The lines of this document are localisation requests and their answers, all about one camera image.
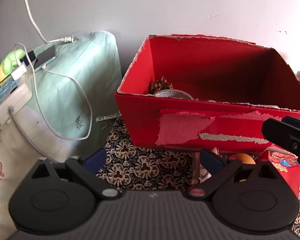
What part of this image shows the orange wooden gourd toy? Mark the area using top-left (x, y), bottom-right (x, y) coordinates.
top-left (228, 153), bottom-right (256, 183)

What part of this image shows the red decorated small box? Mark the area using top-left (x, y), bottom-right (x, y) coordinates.
top-left (258, 146), bottom-right (300, 198)

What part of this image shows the white tape roll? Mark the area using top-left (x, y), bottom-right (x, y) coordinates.
top-left (154, 89), bottom-right (194, 100)

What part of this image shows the brown pine cone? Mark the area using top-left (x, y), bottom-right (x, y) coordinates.
top-left (148, 76), bottom-right (173, 95)

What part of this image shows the patterned floral tablecloth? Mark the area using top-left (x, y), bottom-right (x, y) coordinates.
top-left (97, 118), bottom-right (300, 237)

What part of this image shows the mint green pillow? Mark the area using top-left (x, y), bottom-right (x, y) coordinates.
top-left (25, 31), bottom-right (122, 156)

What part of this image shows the white power strip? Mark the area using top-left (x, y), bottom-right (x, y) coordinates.
top-left (0, 74), bottom-right (32, 125)

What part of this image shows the red cardboard box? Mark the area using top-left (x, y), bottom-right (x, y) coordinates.
top-left (115, 35), bottom-right (300, 155)

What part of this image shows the black smartphone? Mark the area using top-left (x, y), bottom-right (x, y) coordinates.
top-left (34, 45), bottom-right (56, 69)

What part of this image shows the green plush toy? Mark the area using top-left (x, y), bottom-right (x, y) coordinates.
top-left (0, 49), bottom-right (25, 85)

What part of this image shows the white cable with plug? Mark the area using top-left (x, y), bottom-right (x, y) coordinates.
top-left (20, 0), bottom-right (79, 45)

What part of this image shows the white charging cable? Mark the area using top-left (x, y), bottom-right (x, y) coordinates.
top-left (13, 42), bottom-right (94, 141)

